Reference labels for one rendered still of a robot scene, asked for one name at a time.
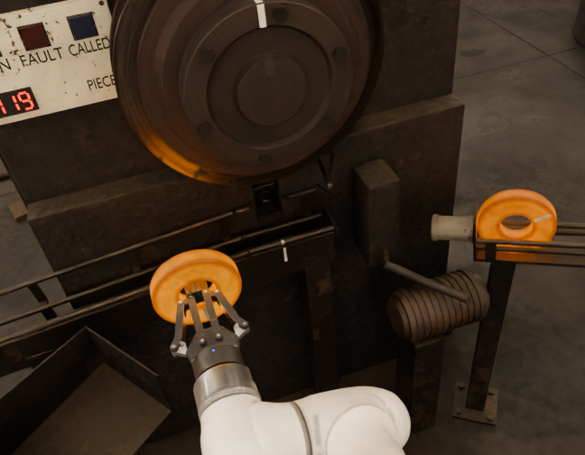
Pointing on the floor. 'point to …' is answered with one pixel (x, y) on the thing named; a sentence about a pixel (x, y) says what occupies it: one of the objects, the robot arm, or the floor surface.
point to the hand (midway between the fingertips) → (194, 282)
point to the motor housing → (430, 338)
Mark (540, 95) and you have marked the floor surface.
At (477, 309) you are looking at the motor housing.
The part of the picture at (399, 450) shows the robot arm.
